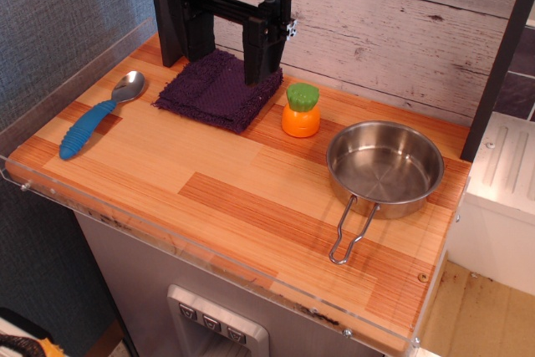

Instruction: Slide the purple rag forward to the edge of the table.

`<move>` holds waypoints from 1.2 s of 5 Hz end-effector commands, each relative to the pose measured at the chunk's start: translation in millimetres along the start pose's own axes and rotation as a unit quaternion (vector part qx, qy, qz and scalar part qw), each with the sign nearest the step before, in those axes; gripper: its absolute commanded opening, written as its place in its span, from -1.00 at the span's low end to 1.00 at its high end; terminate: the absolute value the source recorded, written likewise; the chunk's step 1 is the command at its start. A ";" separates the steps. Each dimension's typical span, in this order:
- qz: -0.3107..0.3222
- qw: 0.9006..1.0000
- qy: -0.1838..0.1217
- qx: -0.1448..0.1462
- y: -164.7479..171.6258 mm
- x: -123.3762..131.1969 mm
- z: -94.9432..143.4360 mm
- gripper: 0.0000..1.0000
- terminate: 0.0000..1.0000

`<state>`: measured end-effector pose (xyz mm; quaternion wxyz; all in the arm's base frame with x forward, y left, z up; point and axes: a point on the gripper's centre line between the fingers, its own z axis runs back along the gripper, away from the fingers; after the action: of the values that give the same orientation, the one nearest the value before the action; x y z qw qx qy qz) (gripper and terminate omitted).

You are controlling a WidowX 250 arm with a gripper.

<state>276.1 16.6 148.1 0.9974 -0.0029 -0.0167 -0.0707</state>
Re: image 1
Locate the clear acrylic table guard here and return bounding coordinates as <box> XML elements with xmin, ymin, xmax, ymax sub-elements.
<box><xmin>1</xmin><ymin>37</ymin><xmax>470</xmax><ymax>356</ymax></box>

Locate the orange black object corner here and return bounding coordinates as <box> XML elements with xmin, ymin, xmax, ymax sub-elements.
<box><xmin>1</xmin><ymin>334</ymin><xmax>65</xmax><ymax>357</ymax></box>

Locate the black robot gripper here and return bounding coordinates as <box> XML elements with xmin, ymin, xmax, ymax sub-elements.
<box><xmin>166</xmin><ymin>0</ymin><xmax>297</xmax><ymax>85</ymax></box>

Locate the black vertical post left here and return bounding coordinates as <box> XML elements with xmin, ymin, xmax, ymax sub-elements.
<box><xmin>153</xmin><ymin>0</ymin><xmax>183</xmax><ymax>67</ymax></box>

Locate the black vertical post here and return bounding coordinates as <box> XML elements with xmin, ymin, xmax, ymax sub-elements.
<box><xmin>153</xmin><ymin>0</ymin><xmax>183</xmax><ymax>67</ymax></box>
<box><xmin>461</xmin><ymin>0</ymin><xmax>534</xmax><ymax>162</ymax></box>

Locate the blue handled metal spoon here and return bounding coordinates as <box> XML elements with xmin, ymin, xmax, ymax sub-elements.
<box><xmin>59</xmin><ymin>71</ymin><xmax>145</xmax><ymax>161</ymax></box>

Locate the grey toy fridge cabinet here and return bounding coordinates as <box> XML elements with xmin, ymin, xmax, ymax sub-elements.
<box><xmin>75</xmin><ymin>213</ymin><xmax>378</xmax><ymax>356</ymax></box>

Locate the white toy sink unit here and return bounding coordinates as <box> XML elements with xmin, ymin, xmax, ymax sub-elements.
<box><xmin>446</xmin><ymin>113</ymin><xmax>534</xmax><ymax>294</ymax></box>

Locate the black vertical post right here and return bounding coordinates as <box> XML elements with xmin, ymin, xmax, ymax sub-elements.
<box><xmin>461</xmin><ymin>0</ymin><xmax>534</xmax><ymax>162</ymax></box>

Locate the dark purple cloth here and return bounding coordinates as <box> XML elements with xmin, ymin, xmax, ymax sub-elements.
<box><xmin>153</xmin><ymin>49</ymin><xmax>283</xmax><ymax>134</ymax></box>

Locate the orange toy carrot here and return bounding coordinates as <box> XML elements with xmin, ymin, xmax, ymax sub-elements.
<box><xmin>281</xmin><ymin>83</ymin><xmax>321</xmax><ymax>138</ymax></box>

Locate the stainless steel pot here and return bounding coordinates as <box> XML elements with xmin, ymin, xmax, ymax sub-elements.
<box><xmin>326</xmin><ymin>120</ymin><xmax>445</xmax><ymax>265</ymax></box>

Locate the silver dispenser button panel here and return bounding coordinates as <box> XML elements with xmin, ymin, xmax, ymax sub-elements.
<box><xmin>167</xmin><ymin>284</ymin><xmax>270</xmax><ymax>356</ymax></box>

